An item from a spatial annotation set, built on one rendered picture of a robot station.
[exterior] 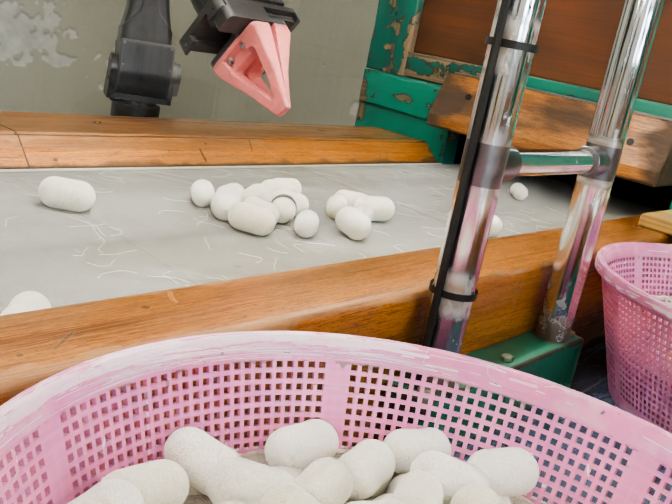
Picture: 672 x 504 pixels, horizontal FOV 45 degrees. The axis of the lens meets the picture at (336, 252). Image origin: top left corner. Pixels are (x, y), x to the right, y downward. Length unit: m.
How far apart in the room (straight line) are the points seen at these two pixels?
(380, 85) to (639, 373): 0.69
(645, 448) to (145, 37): 0.85
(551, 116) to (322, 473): 0.73
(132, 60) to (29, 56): 1.80
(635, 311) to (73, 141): 0.46
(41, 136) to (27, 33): 2.13
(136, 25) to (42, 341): 0.78
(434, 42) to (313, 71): 1.42
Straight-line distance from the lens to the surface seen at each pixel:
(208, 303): 0.37
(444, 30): 1.12
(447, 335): 0.44
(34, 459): 0.27
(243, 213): 0.57
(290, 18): 0.79
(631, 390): 0.59
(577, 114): 0.96
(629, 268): 0.69
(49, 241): 0.51
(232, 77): 0.76
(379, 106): 1.16
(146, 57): 1.06
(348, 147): 0.96
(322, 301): 0.39
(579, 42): 1.03
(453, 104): 1.03
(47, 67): 2.88
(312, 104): 2.52
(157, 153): 0.76
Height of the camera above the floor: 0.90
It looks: 16 degrees down
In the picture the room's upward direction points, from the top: 11 degrees clockwise
